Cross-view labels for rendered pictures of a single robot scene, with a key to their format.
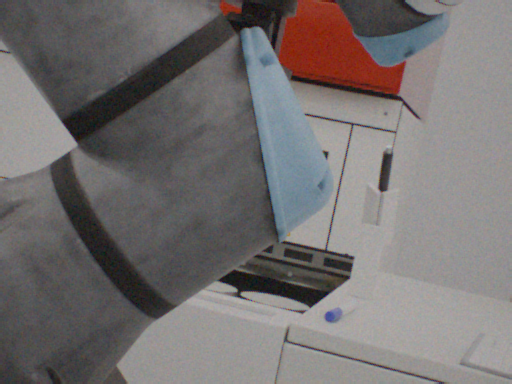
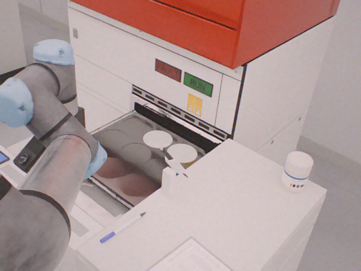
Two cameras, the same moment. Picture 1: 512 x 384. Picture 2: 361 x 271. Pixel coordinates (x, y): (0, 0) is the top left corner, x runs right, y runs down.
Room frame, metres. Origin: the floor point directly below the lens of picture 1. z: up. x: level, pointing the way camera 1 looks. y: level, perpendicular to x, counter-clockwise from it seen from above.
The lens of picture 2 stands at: (0.46, -0.50, 1.75)
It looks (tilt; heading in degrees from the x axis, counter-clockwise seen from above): 36 degrees down; 25
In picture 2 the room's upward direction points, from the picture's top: 6 degrees clockwise
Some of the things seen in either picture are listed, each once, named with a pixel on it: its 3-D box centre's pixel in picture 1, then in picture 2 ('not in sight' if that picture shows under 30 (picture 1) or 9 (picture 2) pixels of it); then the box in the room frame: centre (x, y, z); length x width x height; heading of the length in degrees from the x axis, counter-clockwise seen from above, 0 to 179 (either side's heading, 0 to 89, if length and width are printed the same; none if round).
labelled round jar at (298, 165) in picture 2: not in sight; (296, 171); (1.42, -0.43, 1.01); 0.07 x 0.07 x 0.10
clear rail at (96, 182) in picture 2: not in sight; (92, 179); (1.19, 0.11, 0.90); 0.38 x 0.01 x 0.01; 78
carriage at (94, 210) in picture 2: not in sight; (74, 204); (1.10, 0.11, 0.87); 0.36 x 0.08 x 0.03; 78
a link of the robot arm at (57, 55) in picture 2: not in sight; (54, 71); (1.00, 0.03, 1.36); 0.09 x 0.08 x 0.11; 10
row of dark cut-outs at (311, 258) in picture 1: (220, 237); (176, 111); (1.58, 0.04, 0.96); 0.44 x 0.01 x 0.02; 78
